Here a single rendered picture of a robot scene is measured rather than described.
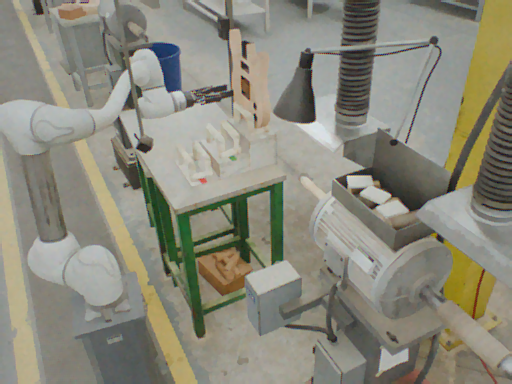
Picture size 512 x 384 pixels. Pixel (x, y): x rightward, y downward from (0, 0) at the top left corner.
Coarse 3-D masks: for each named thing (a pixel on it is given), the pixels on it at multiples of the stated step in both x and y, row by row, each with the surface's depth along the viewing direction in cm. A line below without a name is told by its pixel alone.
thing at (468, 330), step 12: (444, 312) 121; (456, 312) 119; (456, 324) 118; (468, 324) 117; (468, 336) 115; (480, 336) 114; (492, 336) 114; (480, 348) 113; (492, 348) 111; (504, 348) 111; (492, 360) 110
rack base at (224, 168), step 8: (200, 144) 247; (208, 144) 243; (216, 144) 243; (224, 144) 242; (232, 144) 243; (208, 152) 238; (216, 152) 236; (216, 160) 230; (224, 160) 230; (240, 160) 232; (248, 160) 234; (216, 168) 233; (224, 168) 230; (232, 168) 232; (240, 168) 234; (248, 168) 237; (224, 176) 233; (232, 176) 235
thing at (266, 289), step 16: (256, 272) 154; (272, 272) 154; (288, 272) 154; (256, 288) 149; (272, 288) 149; (288, 288) 152; (256, 304) 150; (272, 304) 152; (256, 320) 155; (272, 320) 156; (288, 320) 161
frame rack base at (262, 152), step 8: (232, 120) 247; (240, 120) 246; (240, 128) 239; (240, 136) 237; (248, 136) 232; (256, 136) 232; (272, 136) 233; (248, 144) 230; (256, 144) 231; (264, 144) 234; (272, 144) 236; (248, 152) 233; (256, 152) 234; (264, 152) 236; (272, 152) 238; (256, 160) 236; (264, 160) 239; (272, 160) 241; (256, 168) 239
